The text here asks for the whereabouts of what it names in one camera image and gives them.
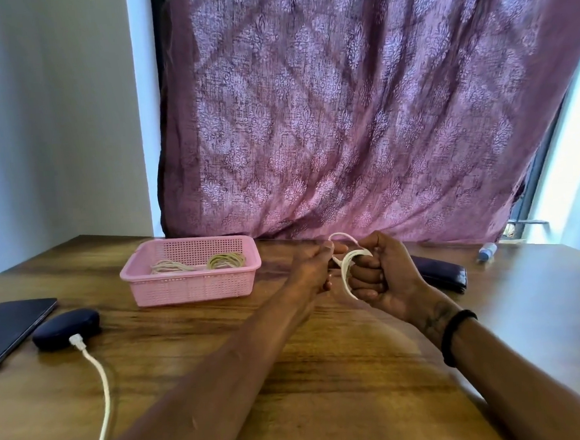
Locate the yellowish cable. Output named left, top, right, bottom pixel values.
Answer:
left=205, top=251, right=248, bottom=271

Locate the purple patterned curtain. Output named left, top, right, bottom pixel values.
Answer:
left=144, top=0, right=580, bottom=267

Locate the black wristband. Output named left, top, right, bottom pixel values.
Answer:
left=437, top=308, right=482, bottom=369

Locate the wooden desk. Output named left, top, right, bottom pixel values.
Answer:
left=0, top=200, right=580, bottom=440

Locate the black wallet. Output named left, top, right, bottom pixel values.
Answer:
left=409, top=250, right=470, bottom=298

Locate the metal window latch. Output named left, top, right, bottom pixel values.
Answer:
left=507, top=217, right=551, bottom=238

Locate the person's left forearm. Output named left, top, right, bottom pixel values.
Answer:
left=75, top=279, right=336, bottom=440

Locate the person's left hand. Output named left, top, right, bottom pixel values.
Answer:
left=284, top=238, right=354, bottom=303

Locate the pink plastic basket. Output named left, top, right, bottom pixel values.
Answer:
left=117, top=231, right=265, bottom=309

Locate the person's right forearm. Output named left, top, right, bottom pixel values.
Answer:
left=409, top=284, right=580, bottom=440

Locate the dark blue earbuds case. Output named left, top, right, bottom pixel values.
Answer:
left=29, top=306, right=103, bottom=353

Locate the white charging cable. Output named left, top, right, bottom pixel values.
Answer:
left=69, top=331, right=114, bottom=440
left=149, top=257, right=198, bottom=277

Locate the person's right hand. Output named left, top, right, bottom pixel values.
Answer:
left=342, top=226, right=446, bottom=326

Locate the black smartphone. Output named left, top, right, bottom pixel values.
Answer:
left=0, top=297, right=64, bottom=378

